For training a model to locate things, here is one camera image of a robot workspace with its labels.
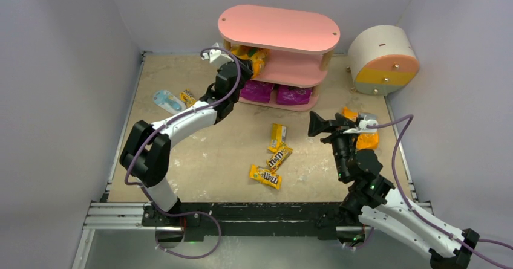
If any orange mango gummy bag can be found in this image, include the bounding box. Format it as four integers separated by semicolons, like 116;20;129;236
230;45;270;79
342;106;379;150

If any purple blackcurrant gummy bag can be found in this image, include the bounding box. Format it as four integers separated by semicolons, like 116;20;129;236
276;85;313;105
240;80;275;103

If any small yellow M&M's bag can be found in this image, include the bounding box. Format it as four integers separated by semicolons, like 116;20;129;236
180;89;197;108

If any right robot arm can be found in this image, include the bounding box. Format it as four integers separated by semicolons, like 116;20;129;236
308;111;479;268

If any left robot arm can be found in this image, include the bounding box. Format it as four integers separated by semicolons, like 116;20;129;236
119;59;253;216

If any pink three-tier shelf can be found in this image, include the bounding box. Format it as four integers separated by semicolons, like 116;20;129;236
217;5;341;111

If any light blue oval package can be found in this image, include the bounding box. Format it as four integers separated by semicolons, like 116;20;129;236
152;90;186;115

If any round cream drawer cabinet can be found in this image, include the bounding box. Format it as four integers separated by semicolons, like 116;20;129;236
348;25;420;96

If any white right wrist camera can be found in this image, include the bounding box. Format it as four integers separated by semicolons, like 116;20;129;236
344;113;379;134

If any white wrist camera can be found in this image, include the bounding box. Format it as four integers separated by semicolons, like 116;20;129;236
201;42;233;68
344;113;379;134

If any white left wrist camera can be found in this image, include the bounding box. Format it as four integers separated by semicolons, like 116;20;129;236
201;42;233;68

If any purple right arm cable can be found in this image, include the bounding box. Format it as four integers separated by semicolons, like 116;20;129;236
364;114;513;269

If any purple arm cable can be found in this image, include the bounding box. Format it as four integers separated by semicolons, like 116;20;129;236
123;47;241;212
364;114;513;269

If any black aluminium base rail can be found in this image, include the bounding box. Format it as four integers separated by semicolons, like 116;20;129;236
83;200;437;244

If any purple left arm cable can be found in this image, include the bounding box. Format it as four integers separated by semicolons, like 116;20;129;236
123;47;241;212

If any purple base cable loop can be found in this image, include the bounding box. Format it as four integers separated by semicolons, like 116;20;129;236
155;211;222;261

